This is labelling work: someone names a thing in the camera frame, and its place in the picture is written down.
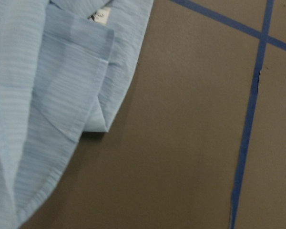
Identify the light blue button shirt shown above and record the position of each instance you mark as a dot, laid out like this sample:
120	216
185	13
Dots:
65	68

